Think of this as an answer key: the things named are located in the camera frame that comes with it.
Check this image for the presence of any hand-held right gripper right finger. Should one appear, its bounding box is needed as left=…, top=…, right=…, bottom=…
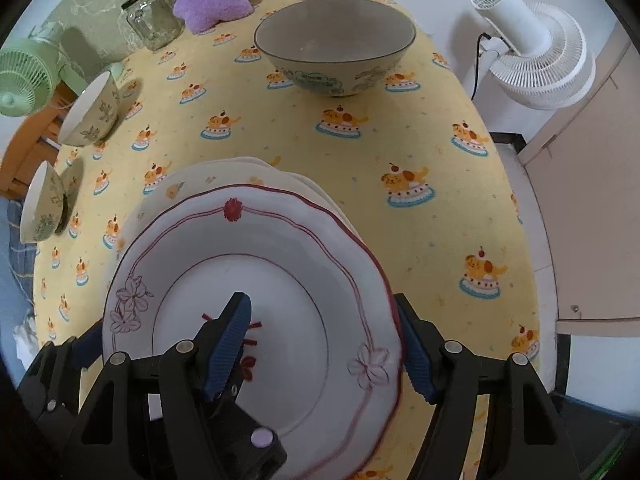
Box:
left=394, top=292, right=581, bottom=480

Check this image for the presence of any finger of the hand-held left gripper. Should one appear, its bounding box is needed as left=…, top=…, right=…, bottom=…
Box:
left=70, top=322, right=108, bottom=372
left=212, top=385, right=288, bottom=480

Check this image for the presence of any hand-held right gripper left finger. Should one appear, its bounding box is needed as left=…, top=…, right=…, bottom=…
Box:
left=65, top=291, right=253, bottom=480

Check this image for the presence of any red trimmed white plate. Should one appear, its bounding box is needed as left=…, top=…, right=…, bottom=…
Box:
left=102, top=185, right=403, bottom=480

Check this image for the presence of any cream floral ceramic bowl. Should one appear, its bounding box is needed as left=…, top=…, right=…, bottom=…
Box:
left=20, top=160, right=67, bottom=244
left=253, top=0, right=417, bottom=98
left=57, top=70, right=123, bottom=148

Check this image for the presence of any large orange floral plate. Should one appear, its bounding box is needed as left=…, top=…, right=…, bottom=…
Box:
left=120, top=158, right=311, bottom=261

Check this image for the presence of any white crumpled cloth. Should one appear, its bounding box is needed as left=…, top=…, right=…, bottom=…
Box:
left=14, top=317, right=38, bottom=361

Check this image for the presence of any blue bed sheet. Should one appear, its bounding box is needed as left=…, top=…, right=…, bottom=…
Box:
left=0, top=260, right=36, bottom=361

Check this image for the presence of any blue plaid pillow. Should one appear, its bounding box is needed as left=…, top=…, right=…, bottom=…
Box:
left=0, top=197, right=40, bottom=281

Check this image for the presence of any wooden chair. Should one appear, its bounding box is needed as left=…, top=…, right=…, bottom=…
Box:
left=0, top=85, right=71, bottom=196

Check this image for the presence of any yellow printed tablecloth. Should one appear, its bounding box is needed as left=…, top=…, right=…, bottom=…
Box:
left=32, top=0, right=543, bottom=480

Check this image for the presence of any beige cabinet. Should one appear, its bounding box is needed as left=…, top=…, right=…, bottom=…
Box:
left=517, top=35, right=640, bottom=336

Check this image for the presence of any green desk fan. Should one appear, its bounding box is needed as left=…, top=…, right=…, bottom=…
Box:
left=0, top=22, right=128, bottom=118

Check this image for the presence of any white standing fan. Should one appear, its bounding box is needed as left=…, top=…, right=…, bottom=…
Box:
left=470, top=0, right=597, bottom=109

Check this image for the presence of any glass jar with dark lid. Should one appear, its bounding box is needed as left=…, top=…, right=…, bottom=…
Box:
left=121, top=0, right=183, bottom=52

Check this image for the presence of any black power cable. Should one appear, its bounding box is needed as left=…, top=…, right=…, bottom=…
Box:
left=470, top=32, right=493, bottom=98

